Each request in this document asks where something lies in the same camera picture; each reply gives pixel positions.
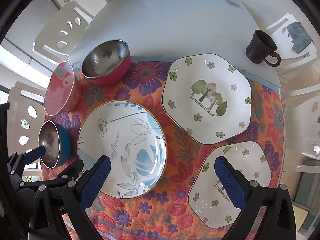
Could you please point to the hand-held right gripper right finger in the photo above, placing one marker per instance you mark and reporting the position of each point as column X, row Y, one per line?
column 228, row 182

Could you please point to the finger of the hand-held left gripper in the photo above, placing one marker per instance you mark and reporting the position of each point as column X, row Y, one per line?
column 37, row 152
column 71, row 168

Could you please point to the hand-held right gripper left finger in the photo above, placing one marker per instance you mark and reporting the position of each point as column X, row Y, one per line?
column 96, row 181

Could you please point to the blue steel bowl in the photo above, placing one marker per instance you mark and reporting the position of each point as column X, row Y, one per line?
column 65, row 142

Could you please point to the white forest print plate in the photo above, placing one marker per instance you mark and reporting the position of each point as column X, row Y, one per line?
column 200, row 110
column 207, row 202

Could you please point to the round blue flower plate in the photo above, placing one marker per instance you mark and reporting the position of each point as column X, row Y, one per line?
column 125, row 142

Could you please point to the pink owl print bowl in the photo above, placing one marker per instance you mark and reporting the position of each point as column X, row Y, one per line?
column 60, row 90

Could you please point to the red steel bowl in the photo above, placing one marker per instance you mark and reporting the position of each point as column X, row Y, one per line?
column 112, row 76

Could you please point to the orange floral table mat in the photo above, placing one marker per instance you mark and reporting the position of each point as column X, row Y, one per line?
column 175, row 205

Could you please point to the dark brown mug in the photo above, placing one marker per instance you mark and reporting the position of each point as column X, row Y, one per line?
column 257, row 50

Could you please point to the grey green cloth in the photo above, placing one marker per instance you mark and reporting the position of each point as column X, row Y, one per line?
column 300, row 37

